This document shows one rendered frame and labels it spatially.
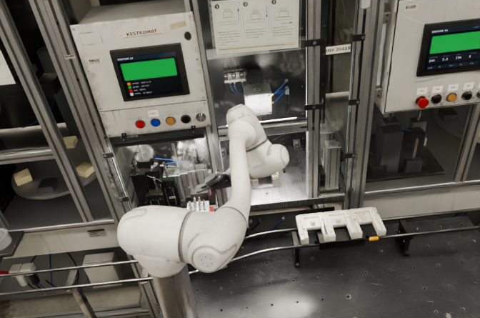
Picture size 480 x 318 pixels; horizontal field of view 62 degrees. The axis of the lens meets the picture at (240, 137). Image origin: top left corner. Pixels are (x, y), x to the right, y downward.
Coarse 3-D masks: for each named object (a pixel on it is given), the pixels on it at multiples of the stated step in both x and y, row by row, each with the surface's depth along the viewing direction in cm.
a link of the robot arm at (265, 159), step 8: (264, 144) 148; (272, 144) 152; (248, 152) 149; (256, 152) 147; (264, 152) 147; (272, 152) 146; (280, 152) 146; (248, 160) 151; (256, 160) 148; (264, 160) 147; (272, 160) 146; (280, 160) 145; (288, 160) 148; (248, 168) 152; (256, 168) 149; (264, 168) 148; (272, 168) 147; (280, 168) 148; (256, 176) 152; (264, 176) 151
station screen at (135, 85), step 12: (120, 60) 141; (132, 60) 141; (144, 60) 141; (156, 60) 142; (120, 72) 143; (132, 84) 146; (144, 84) 147; (156, 84) 147; (168, 84) 147; (180, 84) 147; (132, 96) 149
